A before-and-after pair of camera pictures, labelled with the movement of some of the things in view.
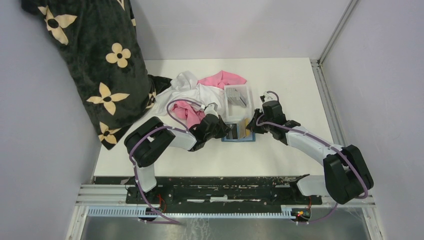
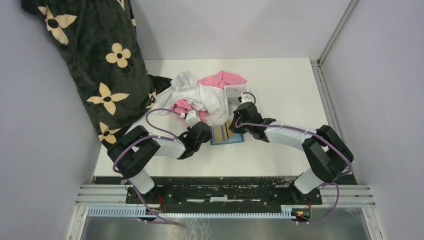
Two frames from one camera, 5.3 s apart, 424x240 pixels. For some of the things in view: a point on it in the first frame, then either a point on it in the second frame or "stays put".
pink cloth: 189,113 stays put
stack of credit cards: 235,97 stays put
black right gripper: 252,126 → 233,128
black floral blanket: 97,43 stays put
